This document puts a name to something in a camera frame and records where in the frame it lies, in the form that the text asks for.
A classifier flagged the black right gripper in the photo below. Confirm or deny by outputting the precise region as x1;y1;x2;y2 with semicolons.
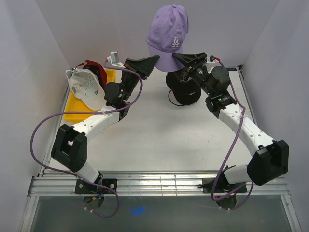
168;52;214;96

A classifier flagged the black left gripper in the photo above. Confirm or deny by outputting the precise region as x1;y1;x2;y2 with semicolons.
120;56;160;101

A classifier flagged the black NY baseball cap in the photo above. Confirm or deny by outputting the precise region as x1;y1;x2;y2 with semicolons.
166;72;201;106

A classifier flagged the purple LA baseball cap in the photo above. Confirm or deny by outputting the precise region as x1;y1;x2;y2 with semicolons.
146;5;189;73

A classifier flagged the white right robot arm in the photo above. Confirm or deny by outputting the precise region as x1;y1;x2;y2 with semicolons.
172;53;289;192

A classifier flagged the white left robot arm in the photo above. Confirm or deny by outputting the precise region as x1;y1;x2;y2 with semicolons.
51;55;160;193

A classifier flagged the red baseball cap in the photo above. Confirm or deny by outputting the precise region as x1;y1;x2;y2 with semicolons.
75;60;108;89

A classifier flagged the white baseball cap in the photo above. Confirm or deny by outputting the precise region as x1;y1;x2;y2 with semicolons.
65;69;106;111

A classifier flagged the yellow plastic bin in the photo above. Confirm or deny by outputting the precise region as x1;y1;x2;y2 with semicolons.
63;69;116;124

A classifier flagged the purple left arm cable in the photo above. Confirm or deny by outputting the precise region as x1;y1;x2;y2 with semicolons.
29;64;143;219

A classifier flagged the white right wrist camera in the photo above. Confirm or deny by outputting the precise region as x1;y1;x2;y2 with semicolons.
209;55;220;62

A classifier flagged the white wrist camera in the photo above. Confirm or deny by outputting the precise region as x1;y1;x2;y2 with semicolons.
209;55;220;62
106;51;124;68

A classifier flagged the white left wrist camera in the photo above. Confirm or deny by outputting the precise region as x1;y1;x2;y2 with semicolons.
106;51;124;68

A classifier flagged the black wire hat stand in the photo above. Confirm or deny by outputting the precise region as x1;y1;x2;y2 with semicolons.
168;90;184;107

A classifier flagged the aluminium frame rail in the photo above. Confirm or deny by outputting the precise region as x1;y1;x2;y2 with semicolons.
28;170;289;198

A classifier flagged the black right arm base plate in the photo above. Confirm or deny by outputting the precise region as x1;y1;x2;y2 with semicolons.
197;178;247;193

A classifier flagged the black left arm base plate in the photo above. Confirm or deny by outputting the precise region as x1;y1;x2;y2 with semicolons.
74;178;118;194

